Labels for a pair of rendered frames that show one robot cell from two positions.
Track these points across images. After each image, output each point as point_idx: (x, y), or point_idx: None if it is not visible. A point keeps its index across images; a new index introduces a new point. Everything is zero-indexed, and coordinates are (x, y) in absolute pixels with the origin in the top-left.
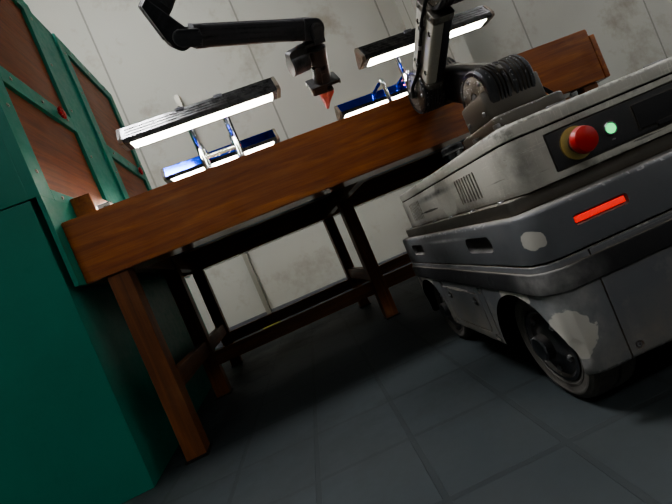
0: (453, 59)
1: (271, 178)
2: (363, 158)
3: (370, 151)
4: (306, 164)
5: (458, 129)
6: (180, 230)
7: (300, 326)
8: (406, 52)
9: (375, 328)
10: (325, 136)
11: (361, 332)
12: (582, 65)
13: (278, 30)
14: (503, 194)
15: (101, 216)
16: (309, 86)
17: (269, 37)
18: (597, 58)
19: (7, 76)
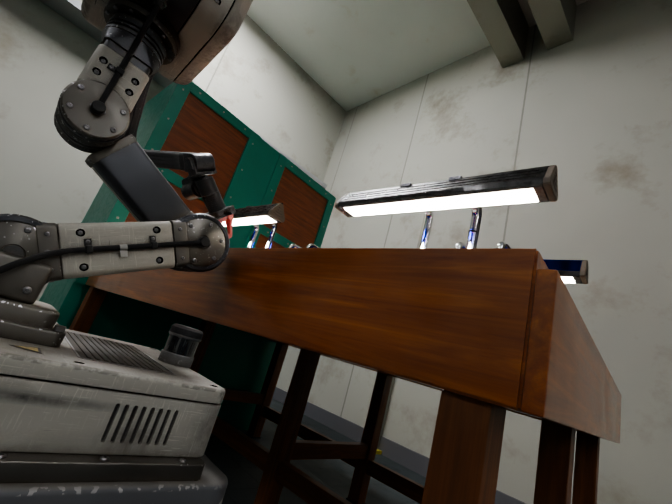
0: (186, 216)
1: (139, 272)
2: (167, 291)
3: (174, 288)
4: (151, 273)
5: (225, 315)
6: (107, 279)
7: (213, 433)
8: (399, 211)
9: (225, 503)
10: None
11: (226, 494)
12: (463, 334)
13: (171, 160)
14: None
15: None
16: (207, 212)
17: (166, 164)
18: (524, 341)
19: (160, 169)
